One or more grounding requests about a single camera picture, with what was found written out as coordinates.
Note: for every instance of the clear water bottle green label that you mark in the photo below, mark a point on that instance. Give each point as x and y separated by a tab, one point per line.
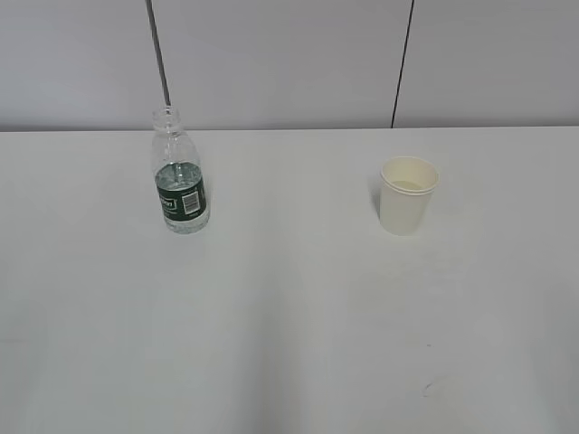
178	176

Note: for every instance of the white paper cup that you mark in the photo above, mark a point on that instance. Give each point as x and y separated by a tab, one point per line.
407	187

